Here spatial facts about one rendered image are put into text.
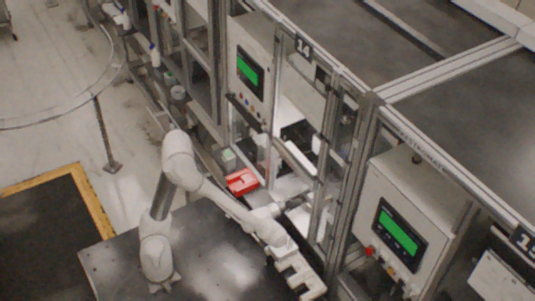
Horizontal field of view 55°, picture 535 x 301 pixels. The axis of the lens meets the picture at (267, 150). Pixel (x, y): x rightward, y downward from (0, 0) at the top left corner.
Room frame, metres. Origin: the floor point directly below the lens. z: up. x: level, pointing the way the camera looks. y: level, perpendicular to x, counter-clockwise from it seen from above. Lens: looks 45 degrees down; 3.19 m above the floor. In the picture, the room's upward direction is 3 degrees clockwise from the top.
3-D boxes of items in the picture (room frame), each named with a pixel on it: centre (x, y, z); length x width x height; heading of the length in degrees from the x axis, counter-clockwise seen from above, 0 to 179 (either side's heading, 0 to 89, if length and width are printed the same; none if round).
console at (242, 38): (2.16, 0.02, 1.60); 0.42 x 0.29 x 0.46; 35
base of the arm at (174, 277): (1.45, 0.54, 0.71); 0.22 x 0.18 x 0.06; 35
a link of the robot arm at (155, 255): (1.48, 0.55, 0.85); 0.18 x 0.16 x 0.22; 15
